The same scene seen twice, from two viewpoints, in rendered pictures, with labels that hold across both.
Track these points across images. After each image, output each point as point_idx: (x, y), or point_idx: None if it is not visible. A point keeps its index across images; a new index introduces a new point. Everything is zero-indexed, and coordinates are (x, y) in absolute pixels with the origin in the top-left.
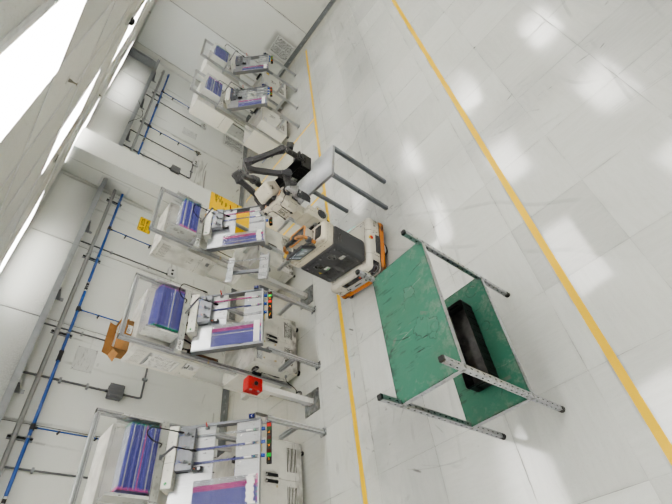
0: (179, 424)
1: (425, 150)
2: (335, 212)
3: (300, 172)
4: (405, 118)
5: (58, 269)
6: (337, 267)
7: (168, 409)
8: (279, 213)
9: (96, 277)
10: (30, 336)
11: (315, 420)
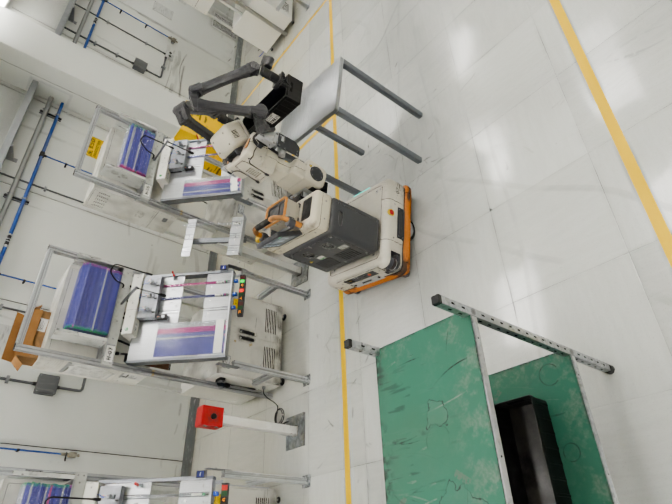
0: (134, 421)
1: (488, 71)
2: (346, 151)
3: (284, 106)
4: (461, 10)
5: None
6: (336, 257)
7: (120, 402)
8: (249, 174)
9: (23, 225)
10: None
11: (298, 459)
